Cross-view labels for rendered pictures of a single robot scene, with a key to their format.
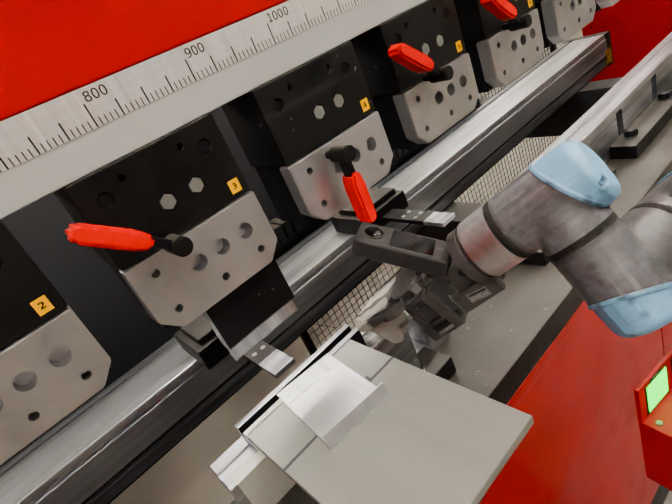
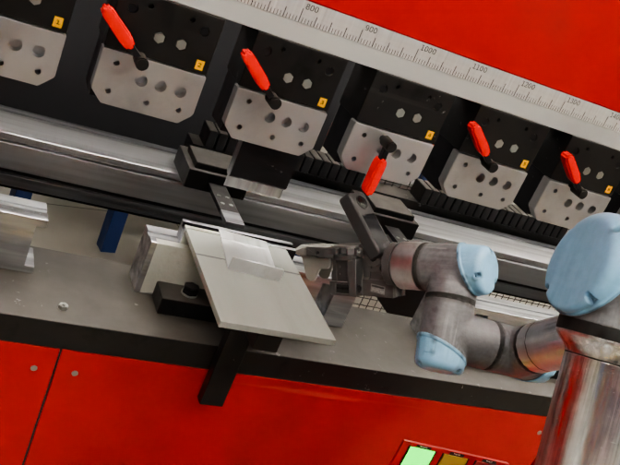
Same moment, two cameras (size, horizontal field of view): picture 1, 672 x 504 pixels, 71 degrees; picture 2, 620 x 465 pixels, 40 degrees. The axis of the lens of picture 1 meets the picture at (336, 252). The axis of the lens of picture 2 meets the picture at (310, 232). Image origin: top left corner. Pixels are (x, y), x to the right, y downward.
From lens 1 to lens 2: 82 cm
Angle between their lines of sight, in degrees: 5
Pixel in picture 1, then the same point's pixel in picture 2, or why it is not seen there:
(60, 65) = not seen: outside the picture
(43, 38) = not seen: outside the picture
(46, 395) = (159, 100)
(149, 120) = (319, 38)
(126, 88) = (326, 17)
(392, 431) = (265, 290)
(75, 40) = not seen: outside the picture
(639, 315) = (430, 351)
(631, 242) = (463, 317)
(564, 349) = (398, 412)
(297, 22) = (435, 62)
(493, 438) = (309, 329)
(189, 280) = (256, 120)
